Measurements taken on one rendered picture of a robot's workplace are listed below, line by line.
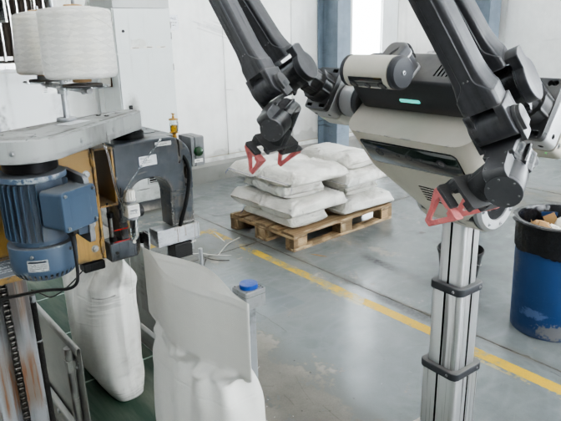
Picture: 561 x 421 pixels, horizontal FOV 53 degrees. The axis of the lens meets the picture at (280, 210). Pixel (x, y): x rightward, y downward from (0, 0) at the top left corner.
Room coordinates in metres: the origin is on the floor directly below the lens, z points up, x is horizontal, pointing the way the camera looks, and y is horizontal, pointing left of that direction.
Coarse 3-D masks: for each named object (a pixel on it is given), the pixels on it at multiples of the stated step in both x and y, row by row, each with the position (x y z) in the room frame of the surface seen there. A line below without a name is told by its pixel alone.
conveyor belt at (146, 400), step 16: (32, 288) 2.70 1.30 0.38; (48, 304) 2.51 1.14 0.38; (64, 304) 2.51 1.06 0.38; (64, 320) 2.34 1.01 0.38; (144, 352) 2.05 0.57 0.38; (144, 368) 1.93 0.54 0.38; (96, 384) 1.83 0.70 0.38; (144, 384) 1.82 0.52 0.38; (96, 400) 1.73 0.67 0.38; (112, 400) 1.73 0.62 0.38; (144, 400) 1.73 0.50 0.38; (96, 416) 1.65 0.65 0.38; (112, 416) 1.64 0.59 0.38; (128, 416) 1.64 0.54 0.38; (144, 416) 1.64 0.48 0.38
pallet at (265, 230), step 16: (368, 208) 4.72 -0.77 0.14; (384, 208) 4.80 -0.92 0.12; (240, 224) 4.65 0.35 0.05; (256, 224) 4.42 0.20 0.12; (272, 224) 4.38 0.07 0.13; (320, 224) 4.32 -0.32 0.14; (336, 224) 4.46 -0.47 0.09; (368, 224) 4.66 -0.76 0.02; (288, 240) 4.13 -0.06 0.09; (304, 240) 4.15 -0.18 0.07; (320, 240) 4.29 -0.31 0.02
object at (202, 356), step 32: (160, 256) 1.45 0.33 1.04; (160, 288) 1.37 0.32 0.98; (192, 288) 1.24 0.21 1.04; (224, 288) 1.25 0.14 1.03; (160, 320) 1.41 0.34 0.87; (192, 320) 1.24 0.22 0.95; (224, 320) 1.19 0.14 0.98; (160, 352) 1.37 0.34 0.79; (192, 352) 1.25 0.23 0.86; (224, 352) 1.19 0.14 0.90; (160, 384) 1.36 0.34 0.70; (192, 384) 1.23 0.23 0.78; (224, 384) 1.18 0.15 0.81; (256, 384) 1.22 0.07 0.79; (160, 416) 1.37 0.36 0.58; (192, 416) 1.22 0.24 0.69; (224, 416) 1.16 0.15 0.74; (256, 416) 1.20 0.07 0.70
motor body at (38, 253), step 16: (0, 176) 1.22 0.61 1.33; (16, 176) 1.21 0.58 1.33; (32, 176) 1.21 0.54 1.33; (48, 176) 1.22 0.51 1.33; (64, 176) 1.27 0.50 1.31; (0, 192) 1.21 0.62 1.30; (16, 192) 1.19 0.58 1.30; (32, 192) 1.20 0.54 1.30; (0, 208) 1.22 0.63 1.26; (16, 208) 1.19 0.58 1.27; (32, 208) 1.19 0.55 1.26; (16, 224) 1.20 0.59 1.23; (32, 224) 1.20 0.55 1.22; (16, 240) 1.19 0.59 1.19; (32, 240) 1.20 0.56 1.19; (48, 240) 1.21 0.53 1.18; (64, 240) 1.24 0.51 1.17; (16, 256) 1.19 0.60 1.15; (32, 256) 1.18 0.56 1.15; (48, 256) 1.20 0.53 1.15; (64, 256) 1.22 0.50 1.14; (16, 272) 1.20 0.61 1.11; (32, 272) 1.19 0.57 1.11; (48, 272) 1.20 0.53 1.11; (64, 272) 1.22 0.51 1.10
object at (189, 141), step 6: (180, 138) 1.72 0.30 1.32; (186, 138) 1.69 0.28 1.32; (192, 138) 1.67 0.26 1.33; (198, 138) 1.69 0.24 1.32; (186, 144) 1.69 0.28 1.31; (192, 144) 1.67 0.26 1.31; (198, 144) 1.69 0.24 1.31; (192, 150) 1.67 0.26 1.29; (204, 150) 1.70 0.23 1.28; (192, 156) 1.67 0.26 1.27; (198, 156) 1.68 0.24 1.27; (204, 156) 1.70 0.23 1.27; (192, 162) 1.67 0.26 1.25; (198, 162) 1.68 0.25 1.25; (204, 162) 1.70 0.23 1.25
